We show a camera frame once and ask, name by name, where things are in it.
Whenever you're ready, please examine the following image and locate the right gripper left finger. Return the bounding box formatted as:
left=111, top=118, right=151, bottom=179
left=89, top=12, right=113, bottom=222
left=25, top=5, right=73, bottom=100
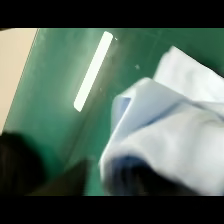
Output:
left=29, top=157, right=93, bottom=197

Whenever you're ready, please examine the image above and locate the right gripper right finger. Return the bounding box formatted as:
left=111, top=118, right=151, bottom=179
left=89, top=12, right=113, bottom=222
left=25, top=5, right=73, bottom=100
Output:
left=105, top=155, right=193, bottom=197

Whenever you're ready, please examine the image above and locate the light blue shirt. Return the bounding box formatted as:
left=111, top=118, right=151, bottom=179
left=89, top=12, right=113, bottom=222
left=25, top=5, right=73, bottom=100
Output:
left=99, top=45, right=224, bottom=197

